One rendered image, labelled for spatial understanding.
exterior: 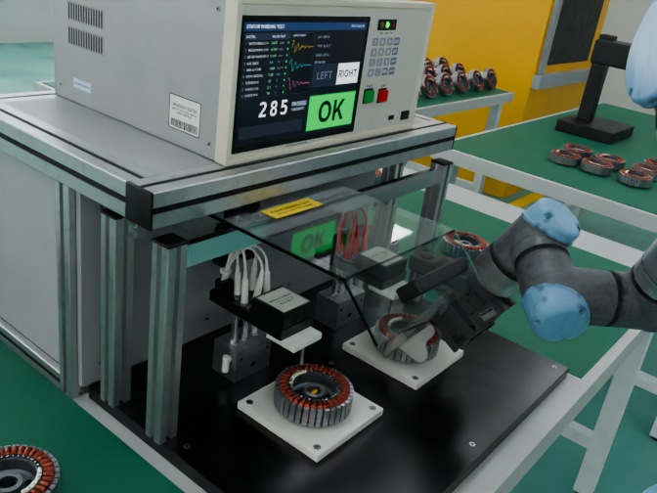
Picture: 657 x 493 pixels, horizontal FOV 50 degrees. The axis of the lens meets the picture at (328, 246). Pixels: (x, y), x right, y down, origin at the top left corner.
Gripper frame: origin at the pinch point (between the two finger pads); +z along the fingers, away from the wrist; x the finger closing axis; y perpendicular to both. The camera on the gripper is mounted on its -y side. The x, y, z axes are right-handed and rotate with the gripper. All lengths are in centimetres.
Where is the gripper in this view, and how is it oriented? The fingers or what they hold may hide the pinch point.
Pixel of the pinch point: (406, 337)
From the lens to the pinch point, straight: 119.3
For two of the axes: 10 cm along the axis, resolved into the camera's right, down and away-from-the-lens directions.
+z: -5.0, 6.1, 6.2
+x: 6.3, -2.4, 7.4
